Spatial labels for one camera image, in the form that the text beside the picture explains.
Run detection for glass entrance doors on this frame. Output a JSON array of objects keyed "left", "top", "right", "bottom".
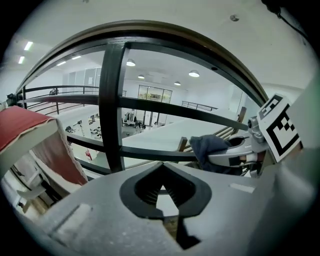
[{"left": 137, "top": 84, "right": 173, "bottom": 126}]

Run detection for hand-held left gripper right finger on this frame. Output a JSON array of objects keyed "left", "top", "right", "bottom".
[{"left": 163, "top": 162, "right": 288, "bottom": 256}]

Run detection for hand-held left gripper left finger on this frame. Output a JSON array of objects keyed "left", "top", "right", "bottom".
[{"left": 32, "top": 161, "right": 183, "bottom": 256}]

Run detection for red covered table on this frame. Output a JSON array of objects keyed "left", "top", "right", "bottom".
[{"left": 0, "top": 104, "right": 88, "bottom": 213}]

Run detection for black metal balcony railing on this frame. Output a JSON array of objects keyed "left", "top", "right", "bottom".
[
  {"left": 181, "top": 100, "right": 219, "bottom": 112},
  {"left": 23, "top": 84, "right": 127, "bottom": 116}
]

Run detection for dark blue cloth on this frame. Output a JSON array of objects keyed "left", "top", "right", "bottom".
[{"left": 189, "top": 134, "right": 241, "bottom": 175}]

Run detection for white shelving unit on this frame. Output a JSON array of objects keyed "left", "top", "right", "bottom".
[{"left": 88, "top": 113, "right": 103, "bottom": 138}]

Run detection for dark wooden railing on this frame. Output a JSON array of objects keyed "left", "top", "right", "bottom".
[{"left": 14, "top": 19, "right": 271, "bottom": 176}]

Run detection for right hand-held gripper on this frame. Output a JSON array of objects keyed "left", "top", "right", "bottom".
[{"left": 208, "top": 93, "right": 304, "bottom": 177}]

